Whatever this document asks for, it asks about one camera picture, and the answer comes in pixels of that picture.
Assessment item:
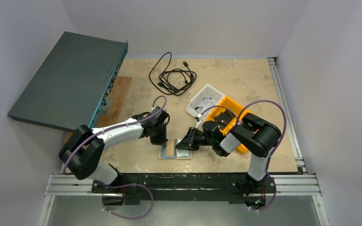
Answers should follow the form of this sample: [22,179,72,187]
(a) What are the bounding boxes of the brown wooden board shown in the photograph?
[63,75,132,145]

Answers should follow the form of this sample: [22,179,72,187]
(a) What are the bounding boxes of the papers in white bin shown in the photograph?
[194,97,215,114]

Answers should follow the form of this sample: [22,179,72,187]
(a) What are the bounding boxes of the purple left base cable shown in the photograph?
[101,184,155,221]

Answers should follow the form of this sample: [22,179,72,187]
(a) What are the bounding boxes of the black coiled usb cable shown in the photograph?
[148,52,197,96]

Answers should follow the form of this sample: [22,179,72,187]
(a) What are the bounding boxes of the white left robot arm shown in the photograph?
[58,106,170,185]

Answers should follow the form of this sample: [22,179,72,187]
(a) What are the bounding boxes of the white plastic bin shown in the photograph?
[186,84,225,117]

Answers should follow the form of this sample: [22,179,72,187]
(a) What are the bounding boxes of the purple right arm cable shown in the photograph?
[197,99,288,213]

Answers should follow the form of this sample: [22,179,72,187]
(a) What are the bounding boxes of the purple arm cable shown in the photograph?
[60,95,167,175]
[197,99,288,213]

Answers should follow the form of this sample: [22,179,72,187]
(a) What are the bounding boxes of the dark grey network switch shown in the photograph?
[8,32,128,131]

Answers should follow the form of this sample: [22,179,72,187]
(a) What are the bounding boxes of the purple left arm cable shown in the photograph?
[60,95,167,175]

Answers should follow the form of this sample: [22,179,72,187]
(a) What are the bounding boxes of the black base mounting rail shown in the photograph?
[91,172,277,207]

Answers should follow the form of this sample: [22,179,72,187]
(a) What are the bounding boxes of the orange plastic bin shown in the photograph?
[205,96,267,154]

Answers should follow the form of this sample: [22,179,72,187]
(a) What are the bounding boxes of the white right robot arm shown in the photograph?
[175,113,281,182]

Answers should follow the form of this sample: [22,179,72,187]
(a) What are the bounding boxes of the black part in orange bin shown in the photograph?
[214,111,235,128]

